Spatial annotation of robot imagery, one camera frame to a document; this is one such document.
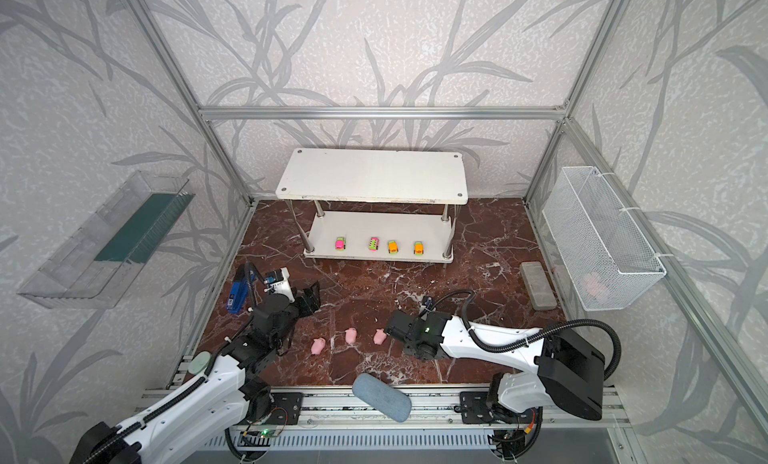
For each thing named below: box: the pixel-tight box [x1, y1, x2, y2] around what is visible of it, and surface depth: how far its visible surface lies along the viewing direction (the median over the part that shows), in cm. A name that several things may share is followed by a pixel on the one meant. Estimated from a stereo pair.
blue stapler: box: [226, 262, 256, 314], surface depth 93 cm
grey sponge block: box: [520, 261, 558, 311], surface depth 95 cm
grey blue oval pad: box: [352, 373, 413, 423], surface depth 75 cm
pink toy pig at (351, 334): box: [345, 327, 357, 345], surface depth 86 cm
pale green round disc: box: [188, 351, 211, 375], surface depth 81 cm
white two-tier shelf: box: [275, 148, 469, 263], surface depth 86 cm
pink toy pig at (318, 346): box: [311, 338, 326, 355], surface depth 84 cm
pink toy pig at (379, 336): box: [373, 328, 387, 345], surface depth 86 cm
